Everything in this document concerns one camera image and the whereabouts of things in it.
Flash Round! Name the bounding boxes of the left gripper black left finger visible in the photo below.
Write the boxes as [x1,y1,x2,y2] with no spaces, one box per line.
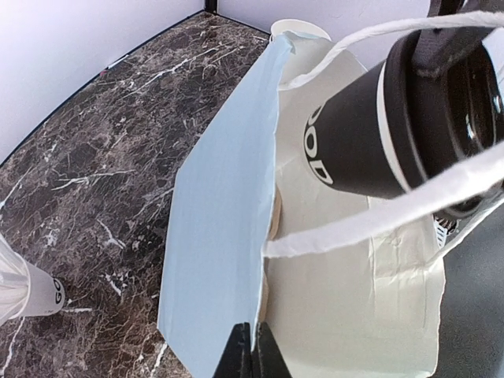
[213,323,252,378]

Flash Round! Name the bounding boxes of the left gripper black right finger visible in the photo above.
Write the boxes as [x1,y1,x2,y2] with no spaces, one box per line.
[255,322,292,378]

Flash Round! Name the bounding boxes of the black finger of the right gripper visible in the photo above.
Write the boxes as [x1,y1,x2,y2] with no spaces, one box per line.
[411,0,487,77]

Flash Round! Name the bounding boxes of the black plastic cup lid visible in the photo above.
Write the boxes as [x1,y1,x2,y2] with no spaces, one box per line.
[383,31,503,189]

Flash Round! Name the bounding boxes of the light blue paper bag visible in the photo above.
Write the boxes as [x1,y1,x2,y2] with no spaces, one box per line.
[157,1,503,377]

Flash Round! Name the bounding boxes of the black paper coffee cup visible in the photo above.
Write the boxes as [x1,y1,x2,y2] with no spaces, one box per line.
[303,65,404,198]

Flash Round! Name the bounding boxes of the stack of paper coffee cups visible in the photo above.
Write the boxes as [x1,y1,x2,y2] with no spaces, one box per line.
[269,19,331,42]

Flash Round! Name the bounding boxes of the white cup holding straws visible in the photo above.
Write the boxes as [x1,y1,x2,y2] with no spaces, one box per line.
[1,236,65,325]

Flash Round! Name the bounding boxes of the black corner frame post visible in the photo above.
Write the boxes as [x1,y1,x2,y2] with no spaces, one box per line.
[204,0,218,14]

